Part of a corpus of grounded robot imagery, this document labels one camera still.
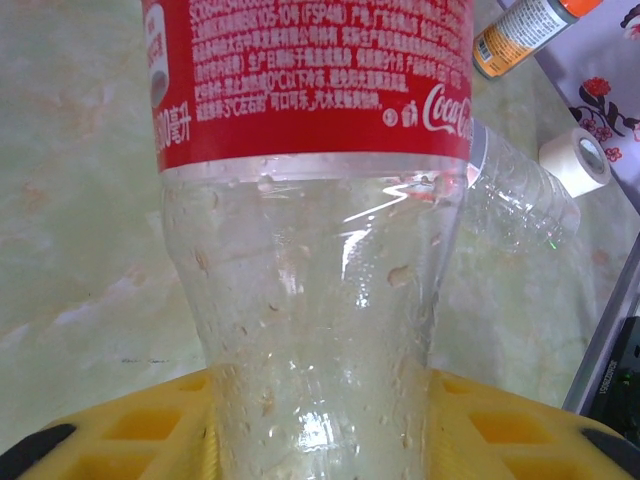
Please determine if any white tape roll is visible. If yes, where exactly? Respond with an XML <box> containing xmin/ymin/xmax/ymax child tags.
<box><xmin>538</xmin><ymin>127</ymin><xmax>612</xmax><ymax>199</ymax></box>

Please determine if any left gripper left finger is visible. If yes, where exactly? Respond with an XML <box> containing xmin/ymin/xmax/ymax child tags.
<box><xmin>0</xmin><ymin>369</ymin><xmax>220</xmax><ymax>480</ymax></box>

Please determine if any ribbed clear bottle white label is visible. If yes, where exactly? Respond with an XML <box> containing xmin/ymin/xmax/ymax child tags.
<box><xmin>462</xmin><ymin>119</ymin><xmax>584</xmax><ymax>254</ymax></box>

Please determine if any small bottle orange cap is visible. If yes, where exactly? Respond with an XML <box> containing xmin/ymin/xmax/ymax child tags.
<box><xmin>472</xmin><ymin>0</ymin><xmax>604</xmax><ymax>81</ymax></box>

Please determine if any small cola bottle red cap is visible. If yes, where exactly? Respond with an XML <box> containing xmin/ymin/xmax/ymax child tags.
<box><xmin>141</xmin><ymin>0</ymin><xmax>476</xmax><ymax>480</ymax></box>

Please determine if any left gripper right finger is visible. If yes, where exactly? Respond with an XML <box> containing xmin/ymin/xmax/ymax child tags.
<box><xmin>429</xmin><ymin>368</ymin><xmax>640</xmax><ymax>480</ymax></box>

